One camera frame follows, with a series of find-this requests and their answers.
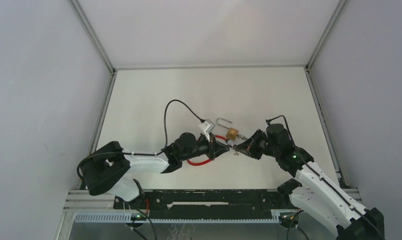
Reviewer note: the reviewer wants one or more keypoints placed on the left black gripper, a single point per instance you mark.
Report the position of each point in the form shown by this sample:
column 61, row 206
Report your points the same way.
column 219, row 148

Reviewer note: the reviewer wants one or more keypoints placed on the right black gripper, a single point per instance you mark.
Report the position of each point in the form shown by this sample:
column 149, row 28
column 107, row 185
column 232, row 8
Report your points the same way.
column 248, row 147

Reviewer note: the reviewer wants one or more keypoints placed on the padlock keys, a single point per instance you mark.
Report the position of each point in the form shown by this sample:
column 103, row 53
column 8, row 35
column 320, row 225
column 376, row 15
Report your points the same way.
column 242, row 137

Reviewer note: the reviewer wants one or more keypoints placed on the brass padlock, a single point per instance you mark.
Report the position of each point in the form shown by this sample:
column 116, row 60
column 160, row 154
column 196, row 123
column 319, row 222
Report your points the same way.
column 232, row 133

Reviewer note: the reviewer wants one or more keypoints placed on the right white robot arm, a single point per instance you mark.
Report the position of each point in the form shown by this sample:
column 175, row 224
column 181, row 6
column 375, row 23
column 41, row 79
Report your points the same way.
column 311, row 190

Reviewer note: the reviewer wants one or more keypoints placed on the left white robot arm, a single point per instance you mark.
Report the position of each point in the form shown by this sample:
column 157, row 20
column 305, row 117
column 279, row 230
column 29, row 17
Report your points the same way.
column 107, row 169

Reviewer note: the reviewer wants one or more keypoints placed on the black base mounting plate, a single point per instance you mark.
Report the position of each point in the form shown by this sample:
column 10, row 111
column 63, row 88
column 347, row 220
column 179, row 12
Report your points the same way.
column 210, row 205

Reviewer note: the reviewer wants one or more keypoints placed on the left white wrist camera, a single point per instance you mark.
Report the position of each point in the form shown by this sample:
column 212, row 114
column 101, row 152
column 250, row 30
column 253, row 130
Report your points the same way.
column 206, row 128

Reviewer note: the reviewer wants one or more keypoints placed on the aluminium frame rails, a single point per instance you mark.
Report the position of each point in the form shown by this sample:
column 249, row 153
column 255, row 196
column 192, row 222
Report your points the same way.
column 113, row 71

